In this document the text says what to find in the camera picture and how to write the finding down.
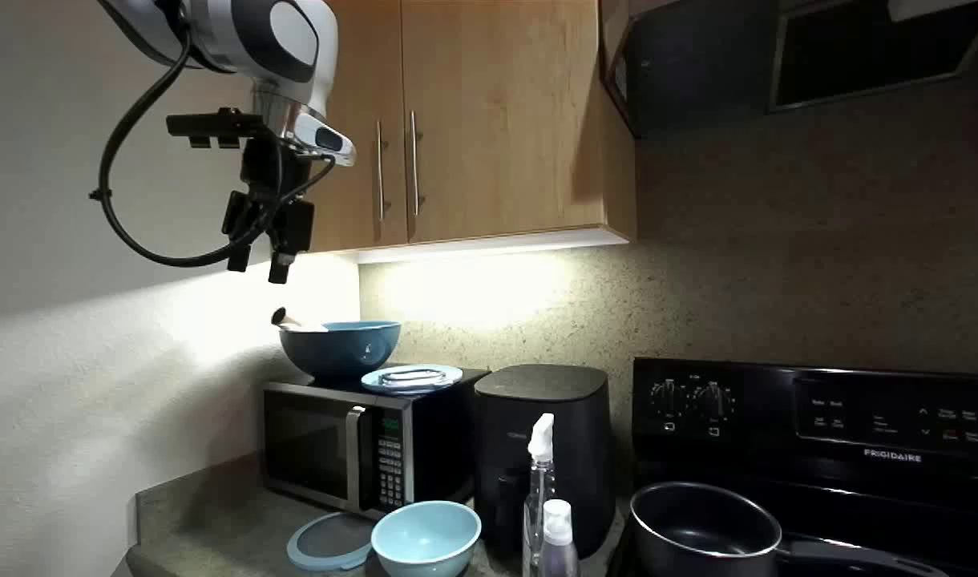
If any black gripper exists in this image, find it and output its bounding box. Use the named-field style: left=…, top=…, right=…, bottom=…
left=220, top=135, right=318, bottom=287

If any silver bar door handle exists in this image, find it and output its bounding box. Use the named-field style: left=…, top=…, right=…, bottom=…
left=399, top=104, right=422, bottom=240
left=372, top=119, right=392, bottom=225

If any wooden cabinet door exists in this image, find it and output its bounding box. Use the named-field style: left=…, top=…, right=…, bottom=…
left=311, top=0, right=407, bottom=255
left=399, top=0, right=610, bottom=245

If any under-cabinet light strip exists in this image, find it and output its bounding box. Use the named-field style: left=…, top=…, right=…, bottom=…
left=349, top=227, right=631, bottom=265

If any wooden overhead cabinet body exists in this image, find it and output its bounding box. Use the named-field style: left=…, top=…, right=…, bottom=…
left=311, top=0, right=640, bottom=265

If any dark blue bowl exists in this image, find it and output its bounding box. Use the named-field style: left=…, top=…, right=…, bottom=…
left=274, top=317, right=403, bottom=392

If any light blue plate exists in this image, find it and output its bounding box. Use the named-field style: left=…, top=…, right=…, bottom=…
left=355, top=359, right=468, bottom=400

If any black steel microwave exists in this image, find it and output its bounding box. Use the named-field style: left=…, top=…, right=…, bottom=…
left=258, top=365, right=491, bottom=525

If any blue rimmed container lid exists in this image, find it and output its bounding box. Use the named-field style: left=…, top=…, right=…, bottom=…
left=282, top=510, right=377, bottom=577

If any light blue bowl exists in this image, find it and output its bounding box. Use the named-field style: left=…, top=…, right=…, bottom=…
left=368, top=498, right=485, bottom=577

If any black air fryer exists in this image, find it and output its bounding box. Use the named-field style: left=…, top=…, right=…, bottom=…
left=468, top=363, right=620, bottom=565

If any clear spray bottle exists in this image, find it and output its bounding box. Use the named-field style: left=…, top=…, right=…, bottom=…
left=519, top=411, right=562, bottom=577

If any small white capped bottle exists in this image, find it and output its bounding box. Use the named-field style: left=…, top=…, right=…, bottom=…
left=536, top=498, right=582, bottom=577

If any steel range hood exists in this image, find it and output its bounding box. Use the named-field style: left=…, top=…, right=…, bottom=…
left=596, top=0, right=978, bottom=144

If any black cooking pot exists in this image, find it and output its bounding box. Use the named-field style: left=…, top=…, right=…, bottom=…
left=626, top=476, right=787, bottom=577

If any black electric stove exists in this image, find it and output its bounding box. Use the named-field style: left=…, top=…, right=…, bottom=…
left=603, top=354, right=978, bottom=577

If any black frying pan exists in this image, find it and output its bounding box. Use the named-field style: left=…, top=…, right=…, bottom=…
left=771, top=531, right=951, bottom=577

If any utensil with dark handle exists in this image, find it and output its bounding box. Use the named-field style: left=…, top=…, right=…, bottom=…
left=270, top=304, right=329, bottom=336

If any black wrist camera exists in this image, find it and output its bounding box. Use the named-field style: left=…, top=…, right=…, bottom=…
left=164, top=104, right=270, bottom=150

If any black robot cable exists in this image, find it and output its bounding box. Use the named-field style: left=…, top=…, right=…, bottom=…
left=85, top=0, right=340, bottom=272

